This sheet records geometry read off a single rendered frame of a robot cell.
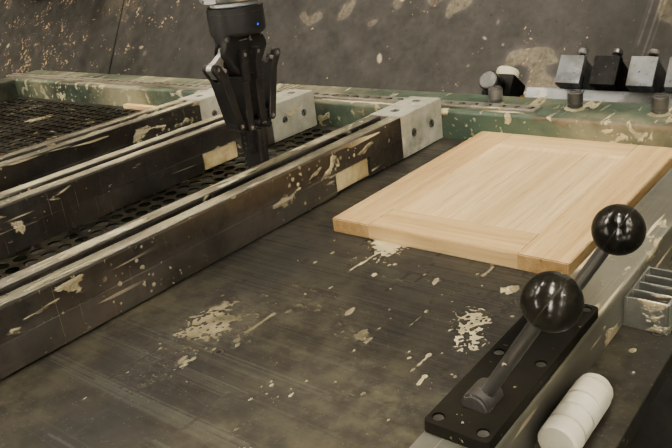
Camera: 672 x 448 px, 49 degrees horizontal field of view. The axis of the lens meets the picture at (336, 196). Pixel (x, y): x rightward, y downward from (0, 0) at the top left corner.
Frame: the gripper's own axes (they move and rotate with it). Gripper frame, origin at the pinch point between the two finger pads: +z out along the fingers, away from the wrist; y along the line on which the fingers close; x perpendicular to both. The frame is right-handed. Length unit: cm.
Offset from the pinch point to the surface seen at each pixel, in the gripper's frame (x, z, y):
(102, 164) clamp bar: -22.7, 1.3, 10.0
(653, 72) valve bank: 36, 0, -58
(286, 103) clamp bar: -20.8, 1.9, -29.5
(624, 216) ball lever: 57, -7, 20
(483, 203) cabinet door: 30.0, 6.7, -9.4
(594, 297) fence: 52, 4, 12
